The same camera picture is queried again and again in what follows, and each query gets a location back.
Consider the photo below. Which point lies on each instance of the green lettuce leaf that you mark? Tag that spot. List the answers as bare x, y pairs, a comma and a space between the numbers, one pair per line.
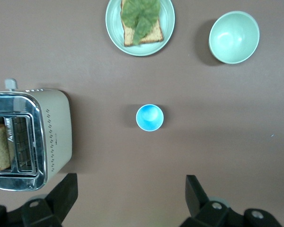
139, 14

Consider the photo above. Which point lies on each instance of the pale green bowl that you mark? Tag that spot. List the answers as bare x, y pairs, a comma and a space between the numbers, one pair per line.
234, 37

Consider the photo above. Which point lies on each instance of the pale green round plate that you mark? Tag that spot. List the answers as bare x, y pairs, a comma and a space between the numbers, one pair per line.
166, 21

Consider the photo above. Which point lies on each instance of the grey toaster lever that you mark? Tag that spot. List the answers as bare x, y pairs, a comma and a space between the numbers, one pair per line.
10, 84

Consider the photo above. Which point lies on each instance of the blue plastic cup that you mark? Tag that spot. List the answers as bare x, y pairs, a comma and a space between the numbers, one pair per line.
149, 117

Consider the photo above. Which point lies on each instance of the brown toast slice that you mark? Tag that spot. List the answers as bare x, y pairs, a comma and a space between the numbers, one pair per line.
156, 35

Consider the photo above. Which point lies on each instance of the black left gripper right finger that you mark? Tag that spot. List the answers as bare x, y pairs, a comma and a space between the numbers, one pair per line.
196, 201

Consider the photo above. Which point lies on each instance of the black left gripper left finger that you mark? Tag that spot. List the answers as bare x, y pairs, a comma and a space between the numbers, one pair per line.
59, 201

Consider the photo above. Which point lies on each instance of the cream and chrome toaster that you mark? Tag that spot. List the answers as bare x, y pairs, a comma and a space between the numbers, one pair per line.
59, 123

